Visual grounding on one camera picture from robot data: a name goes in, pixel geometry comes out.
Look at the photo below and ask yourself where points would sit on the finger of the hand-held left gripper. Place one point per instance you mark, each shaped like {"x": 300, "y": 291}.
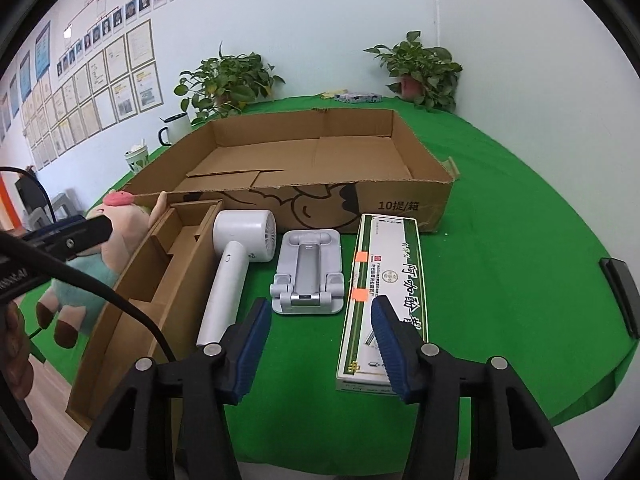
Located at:
{"x": 75, "y": 240}

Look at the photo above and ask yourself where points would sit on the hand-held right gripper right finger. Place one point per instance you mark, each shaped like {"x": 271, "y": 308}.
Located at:
{"x": 387, "y": 350}

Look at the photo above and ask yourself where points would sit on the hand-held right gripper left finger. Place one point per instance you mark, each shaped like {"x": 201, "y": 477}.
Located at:
{"x": 250, "y": 350}

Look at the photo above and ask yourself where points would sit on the plush pig toy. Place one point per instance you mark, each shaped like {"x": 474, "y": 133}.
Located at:
{"x": 125, "y": 240}

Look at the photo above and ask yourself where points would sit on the white hair dryer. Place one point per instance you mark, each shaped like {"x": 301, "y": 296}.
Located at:
{"x": 220, "y": 290}

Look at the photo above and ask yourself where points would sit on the small cardboard insert tray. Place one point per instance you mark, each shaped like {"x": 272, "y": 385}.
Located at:
{"x": 150, "y": 280}

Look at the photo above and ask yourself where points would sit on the grey folding phone stand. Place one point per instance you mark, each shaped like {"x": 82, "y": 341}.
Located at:
{"x": 307, "y": 270}

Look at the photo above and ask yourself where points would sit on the large cardboard box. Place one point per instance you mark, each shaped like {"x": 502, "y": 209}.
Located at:
{"x": 300, "y": 160}

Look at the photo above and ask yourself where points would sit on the person's left hand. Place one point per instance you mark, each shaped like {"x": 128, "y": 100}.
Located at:
{"x": 12, "y": 355}

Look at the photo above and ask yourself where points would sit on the grey stool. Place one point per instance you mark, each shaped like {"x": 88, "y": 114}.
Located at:
{"x": 67, "y": 202}

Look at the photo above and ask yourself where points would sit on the orange panel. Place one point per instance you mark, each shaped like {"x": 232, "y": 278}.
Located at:
{"x": 7, "y": 205}

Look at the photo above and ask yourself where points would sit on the long green white box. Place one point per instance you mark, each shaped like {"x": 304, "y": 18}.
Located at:
{"x": 390, "y": 260}

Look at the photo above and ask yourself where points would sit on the green patterned cup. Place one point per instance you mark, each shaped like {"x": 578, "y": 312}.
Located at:
{"x": 137, "y": 157}

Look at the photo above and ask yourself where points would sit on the group of framed certificates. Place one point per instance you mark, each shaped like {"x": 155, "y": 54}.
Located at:
{"x": 105, "y": 90}

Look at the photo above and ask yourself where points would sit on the green tablecloth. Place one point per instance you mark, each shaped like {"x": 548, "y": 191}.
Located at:
{"x": 500, "y": 210}

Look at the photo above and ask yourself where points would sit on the large potted plant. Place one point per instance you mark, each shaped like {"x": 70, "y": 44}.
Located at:
{"x": 230, "y": 80}

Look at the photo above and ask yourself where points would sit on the flat black device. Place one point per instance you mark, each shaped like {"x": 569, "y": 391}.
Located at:
{"x": 622, "y": 295}

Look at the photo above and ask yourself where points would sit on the blue patterned packet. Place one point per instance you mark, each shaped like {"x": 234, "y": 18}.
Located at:
{"x": 357, "y": 97}

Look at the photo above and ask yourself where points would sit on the small yellow item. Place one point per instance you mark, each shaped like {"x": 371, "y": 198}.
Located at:
{"x": 329, "y": 94}

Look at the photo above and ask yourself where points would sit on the potted plant red pot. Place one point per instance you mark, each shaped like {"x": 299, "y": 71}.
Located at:
{"x": 425, "y": 65}

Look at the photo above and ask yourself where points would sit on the blue wall poster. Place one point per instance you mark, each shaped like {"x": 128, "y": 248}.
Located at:
{"x": 43, "y": 50}
{"x": 25, "y": 75}

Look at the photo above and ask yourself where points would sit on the white wall conduit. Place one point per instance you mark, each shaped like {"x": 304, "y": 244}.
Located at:
{"x": 437, "y": 0}

